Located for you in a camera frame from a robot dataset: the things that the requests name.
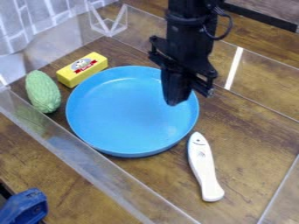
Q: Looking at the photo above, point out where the blue round tray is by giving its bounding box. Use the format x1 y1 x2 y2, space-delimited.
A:
65 66 200 158

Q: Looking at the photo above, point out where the white toy fish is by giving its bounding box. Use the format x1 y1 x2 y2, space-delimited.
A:
188 132 224 202

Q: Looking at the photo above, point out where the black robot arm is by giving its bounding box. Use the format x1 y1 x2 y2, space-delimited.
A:
148 0 232 106

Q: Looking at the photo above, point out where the clear acrylic barrier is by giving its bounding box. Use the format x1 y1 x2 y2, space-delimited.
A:
0 3 299 224

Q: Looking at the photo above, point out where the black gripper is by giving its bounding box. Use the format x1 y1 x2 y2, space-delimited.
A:
148 8 232 106

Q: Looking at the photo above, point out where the yellow rectangular block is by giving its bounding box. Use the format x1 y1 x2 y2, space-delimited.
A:
56 52 108 88

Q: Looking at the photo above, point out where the green bumpy toy gourd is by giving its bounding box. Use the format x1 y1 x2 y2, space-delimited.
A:
25 70 61 114

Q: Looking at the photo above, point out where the blue clamp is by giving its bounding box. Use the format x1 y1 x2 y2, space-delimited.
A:
0 188 48 224

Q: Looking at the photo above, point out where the white checkered curtain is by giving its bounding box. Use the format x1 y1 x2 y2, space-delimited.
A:
0 0 117 57

